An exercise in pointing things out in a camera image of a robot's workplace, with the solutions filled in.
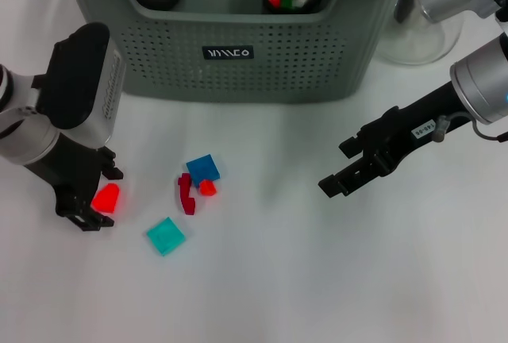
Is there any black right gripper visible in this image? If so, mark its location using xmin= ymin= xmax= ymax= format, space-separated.
xmin=317 ymin=80 xmax=477 ymax=199

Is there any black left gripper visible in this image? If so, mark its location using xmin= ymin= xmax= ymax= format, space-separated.
xmin=23 ymin=132 xmax=125 ymax=233

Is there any bright red sloped brick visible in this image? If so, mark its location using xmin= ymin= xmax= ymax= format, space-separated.
xmin=90 ymin=183 xmax=121 ymax=215

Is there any grey perforated storage bin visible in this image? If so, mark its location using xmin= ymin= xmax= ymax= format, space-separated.
xmin=53 ymin=0 xmax=418 ymax=105

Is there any teal square plate brick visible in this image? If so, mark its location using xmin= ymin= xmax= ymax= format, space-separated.
xmin=145 ymin=217 xmax=187 ymax=257

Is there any dark red curved brick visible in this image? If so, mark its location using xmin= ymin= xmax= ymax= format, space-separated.
xmin=177 ymin=172 xmax=198 ymax=216

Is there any blue square plate brick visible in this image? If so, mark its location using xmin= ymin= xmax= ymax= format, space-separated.
xmin=185 ymin=153 xmax=221 ymax=182

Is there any glass carafe with black lid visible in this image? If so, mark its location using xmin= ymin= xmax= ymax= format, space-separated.
xmin=375 ymin=0 xmax=465 ymax=67

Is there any right arm cable with plug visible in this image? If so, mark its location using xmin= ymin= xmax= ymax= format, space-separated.
xmin=434 ymin=114 xmax=508 ymax=142

